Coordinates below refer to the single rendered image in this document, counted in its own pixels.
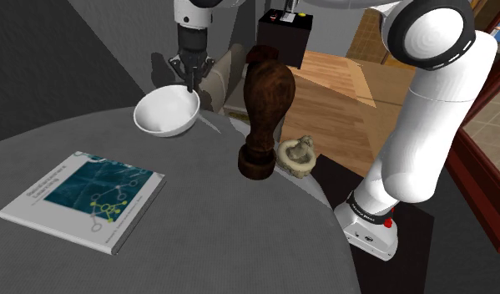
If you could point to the beige armchair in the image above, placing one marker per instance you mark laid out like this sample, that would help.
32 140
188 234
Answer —
225 73

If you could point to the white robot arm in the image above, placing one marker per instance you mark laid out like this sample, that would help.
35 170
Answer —
426 122

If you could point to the white book with teal cover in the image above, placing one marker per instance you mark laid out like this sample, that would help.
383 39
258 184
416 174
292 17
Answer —
70 199

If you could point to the black box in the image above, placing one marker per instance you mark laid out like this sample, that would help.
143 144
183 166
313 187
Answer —
282 38

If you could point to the dark red wooden door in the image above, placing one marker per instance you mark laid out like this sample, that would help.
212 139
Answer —
483 191

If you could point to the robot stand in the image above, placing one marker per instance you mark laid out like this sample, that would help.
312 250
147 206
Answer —
408 260

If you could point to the dark brown wooden pepper mill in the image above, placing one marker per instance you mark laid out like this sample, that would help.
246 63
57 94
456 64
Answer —
268 106

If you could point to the white bowl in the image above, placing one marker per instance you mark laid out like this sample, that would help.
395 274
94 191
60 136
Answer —
164 110

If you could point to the beige mortar with pestle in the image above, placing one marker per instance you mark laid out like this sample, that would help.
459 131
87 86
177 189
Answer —
296 156

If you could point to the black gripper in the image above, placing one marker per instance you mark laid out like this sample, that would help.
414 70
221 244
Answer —
192 40

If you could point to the grey round table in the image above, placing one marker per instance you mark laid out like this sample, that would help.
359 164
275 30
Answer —
217 232

